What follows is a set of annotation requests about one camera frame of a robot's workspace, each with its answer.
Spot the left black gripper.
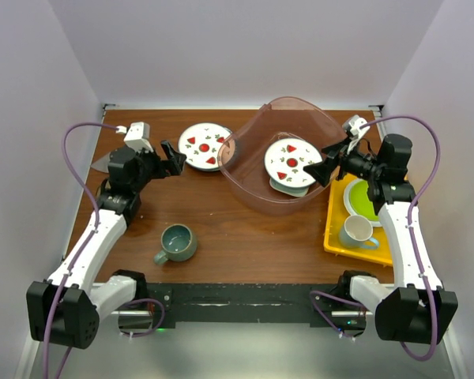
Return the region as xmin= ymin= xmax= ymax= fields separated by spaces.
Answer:
xmin=131 ymin=141 xmax=185 ymax=193

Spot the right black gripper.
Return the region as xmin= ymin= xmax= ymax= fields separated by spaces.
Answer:
xmin=303 ymin=135 xmax=383 ymax=187

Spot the watermelon plate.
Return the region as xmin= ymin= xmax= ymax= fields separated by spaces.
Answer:
xmin=264 ymin=138 xmax=322 ymax=189
xmin=177 ymin=122 xmax=235 ymax=171

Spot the mint green divided tray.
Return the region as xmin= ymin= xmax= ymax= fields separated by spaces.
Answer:
xmin=269 ymin=178 xmax=310 ymax=198

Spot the pink translucent plastic bin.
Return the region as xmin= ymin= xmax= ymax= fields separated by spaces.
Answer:
xmin=216 ymin=96 xmax=346 ymax=216

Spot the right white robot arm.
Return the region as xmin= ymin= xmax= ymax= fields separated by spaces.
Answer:
xmin=303 ymin=134 xmax=458 ymax=344

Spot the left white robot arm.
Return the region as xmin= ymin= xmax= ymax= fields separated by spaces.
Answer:
xmin=26 ymin=141 xmax=186 ymax=349

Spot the blue floral plate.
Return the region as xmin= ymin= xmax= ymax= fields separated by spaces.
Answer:
xmin=179 ymin=126 xmax=238 ymax=174

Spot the green plate white rim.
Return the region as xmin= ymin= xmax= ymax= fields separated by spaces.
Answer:
xmin=343 ymin=178 xmax=382 ymax=227

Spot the yellow plastic tray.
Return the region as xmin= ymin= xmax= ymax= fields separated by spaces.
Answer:
xmin=323 ymin=174 xmax=393 ymax=267

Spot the grey triangular scraper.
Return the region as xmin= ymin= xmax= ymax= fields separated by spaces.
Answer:
xmin=90 ymin=152 xmax=112 ymax=174

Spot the teal ceramic mug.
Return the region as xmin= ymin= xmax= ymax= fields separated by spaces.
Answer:
xmin=153 ymin=224 xmax=198 ymax=265

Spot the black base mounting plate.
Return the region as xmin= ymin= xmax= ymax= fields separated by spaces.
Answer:
xmin=147 ymin=283 xmax=366 ymax=332

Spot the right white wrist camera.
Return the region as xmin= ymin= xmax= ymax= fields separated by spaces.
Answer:
xmin=342 ymin=114 xmax=370 ymax=153

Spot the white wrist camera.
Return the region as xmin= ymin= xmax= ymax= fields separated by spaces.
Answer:
xmin=115 ymin=122 xmax=153 ymax=153
xmin=342 ymin=114 xmax=370 ymax=153

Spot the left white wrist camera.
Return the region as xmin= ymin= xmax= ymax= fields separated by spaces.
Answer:
xmin=115 ymin=122 xmax=153 ymax=153

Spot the white mug blue handle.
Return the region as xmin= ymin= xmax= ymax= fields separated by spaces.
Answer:
xmin=338 ymin=215 xmax=380 ymax=250

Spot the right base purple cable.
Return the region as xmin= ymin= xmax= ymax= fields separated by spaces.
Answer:
xmin=308 ymin=290 xmax=367 ymax=339

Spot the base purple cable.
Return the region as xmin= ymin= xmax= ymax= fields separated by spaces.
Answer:
xmin=118 ymin=298 xmax=167 ymax=339
xmin=308 ymin=290 xmax=367 ymax=339

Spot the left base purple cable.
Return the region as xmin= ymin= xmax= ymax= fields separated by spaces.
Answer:
xmin=118 ymin=298 xmax=167 ymax=339

